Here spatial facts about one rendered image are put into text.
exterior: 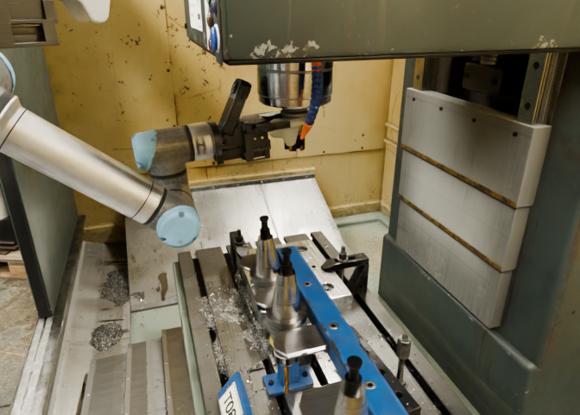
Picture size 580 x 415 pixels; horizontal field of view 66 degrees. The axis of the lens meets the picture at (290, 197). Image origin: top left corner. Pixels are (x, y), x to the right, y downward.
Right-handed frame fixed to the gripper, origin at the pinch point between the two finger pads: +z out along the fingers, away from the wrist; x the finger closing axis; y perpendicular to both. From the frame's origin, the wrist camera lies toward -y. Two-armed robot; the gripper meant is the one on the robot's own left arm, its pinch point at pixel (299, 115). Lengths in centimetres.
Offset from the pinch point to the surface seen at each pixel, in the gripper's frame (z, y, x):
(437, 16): 8.0, -20.4, 33.3
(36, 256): -65, 38, -36
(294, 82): -3.8, -8.7, 7.4
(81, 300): -62, 71, -60
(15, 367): -107, 135, -117
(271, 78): -7.4, -9.3, 4.2
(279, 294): -21.1, 14.2, 39.5
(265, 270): -19.8, 16.7, 29.4
